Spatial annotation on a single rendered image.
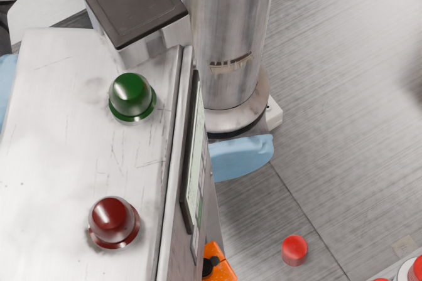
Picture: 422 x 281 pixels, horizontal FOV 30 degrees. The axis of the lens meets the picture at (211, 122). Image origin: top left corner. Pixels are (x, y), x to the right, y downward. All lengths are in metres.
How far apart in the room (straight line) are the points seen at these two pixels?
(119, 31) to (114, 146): 0.06
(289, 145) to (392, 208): 0.17
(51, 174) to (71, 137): 0.02
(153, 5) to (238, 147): 0.42
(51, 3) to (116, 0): 0.86
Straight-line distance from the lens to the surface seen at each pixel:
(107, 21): 0.43
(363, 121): 1.15
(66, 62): 0.45
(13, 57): 0.79
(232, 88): 0.78
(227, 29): 0.69
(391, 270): 0.93
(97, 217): 0.38
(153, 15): 0.43
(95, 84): 0.44
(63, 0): 1.29
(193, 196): 0.45
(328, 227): 1.08
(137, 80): 0.41
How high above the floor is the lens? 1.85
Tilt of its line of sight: 63 degrees down
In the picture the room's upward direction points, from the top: 8 degrees counter-clockwise
